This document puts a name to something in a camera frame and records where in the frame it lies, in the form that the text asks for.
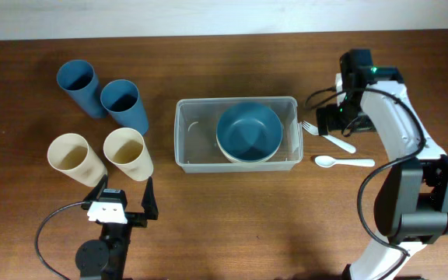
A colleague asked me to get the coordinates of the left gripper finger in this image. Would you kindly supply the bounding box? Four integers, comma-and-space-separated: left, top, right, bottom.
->
85, 174, 108, 201
142, 177, 158, 215

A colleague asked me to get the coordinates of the white plastic fork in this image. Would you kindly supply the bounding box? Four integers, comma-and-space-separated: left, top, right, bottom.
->
301, 121, 356, 154

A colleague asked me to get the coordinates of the white plastic spoon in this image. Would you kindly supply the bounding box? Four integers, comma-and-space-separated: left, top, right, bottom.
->
314, 156, 376, 168

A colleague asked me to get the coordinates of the blue bowl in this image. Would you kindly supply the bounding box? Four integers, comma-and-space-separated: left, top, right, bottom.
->
216, 102, 283, 145

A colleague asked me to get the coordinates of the cream bowl front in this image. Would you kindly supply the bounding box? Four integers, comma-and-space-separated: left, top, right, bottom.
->
216, 138, 280, 163

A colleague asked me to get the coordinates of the cream bowl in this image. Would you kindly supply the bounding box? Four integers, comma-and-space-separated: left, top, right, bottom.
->
216, 138, 280, 163
222, 150, 275, 163

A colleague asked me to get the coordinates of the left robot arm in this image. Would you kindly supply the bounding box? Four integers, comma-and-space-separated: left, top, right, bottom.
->
75, 175, 159, 279

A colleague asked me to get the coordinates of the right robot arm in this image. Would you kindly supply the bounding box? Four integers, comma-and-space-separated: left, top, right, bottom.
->
313, 49, 448, 280

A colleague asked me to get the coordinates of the clear plastic container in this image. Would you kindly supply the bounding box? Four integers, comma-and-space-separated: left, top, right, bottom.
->
174, 96, 303, 173

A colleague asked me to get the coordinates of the cream cup left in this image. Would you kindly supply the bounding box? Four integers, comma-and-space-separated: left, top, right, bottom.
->
47, 133, 107, 187

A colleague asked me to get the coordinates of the cream cup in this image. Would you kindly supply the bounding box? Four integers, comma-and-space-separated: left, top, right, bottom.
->
47, 133, 107, 187
103, 128, 154, 181

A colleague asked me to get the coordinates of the cream cup right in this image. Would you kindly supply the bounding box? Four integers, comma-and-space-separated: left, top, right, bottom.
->
103, 128, 154, 181

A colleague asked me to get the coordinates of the blue cup right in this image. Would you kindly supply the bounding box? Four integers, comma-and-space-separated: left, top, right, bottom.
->
100, 79, 149, 135

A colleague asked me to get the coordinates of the blue cup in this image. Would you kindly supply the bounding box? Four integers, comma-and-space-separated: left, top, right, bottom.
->
100, 79, 149, 135
56, 60, 107, 119

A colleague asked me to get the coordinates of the blue cup rear left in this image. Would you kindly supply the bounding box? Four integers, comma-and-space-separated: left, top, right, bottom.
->
56, 60, 107, 119

